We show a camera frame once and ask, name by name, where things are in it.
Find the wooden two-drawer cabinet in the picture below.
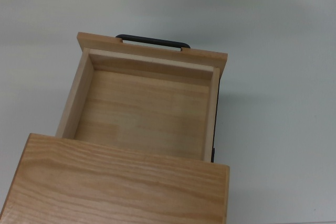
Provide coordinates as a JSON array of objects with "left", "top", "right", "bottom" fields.
[{"left": 0, "top": 132, "right": 231, "bottom": 224}]

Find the wooden drawer with handle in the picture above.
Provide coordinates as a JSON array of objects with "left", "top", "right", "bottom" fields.
[{"left": 54, "top": 31, "right": 228, "bottom": 162}]

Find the black metal drawer handle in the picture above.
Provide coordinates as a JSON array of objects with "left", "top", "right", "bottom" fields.
[{"left": 115, "top": 34, "right": 192, "bottom": 51}]

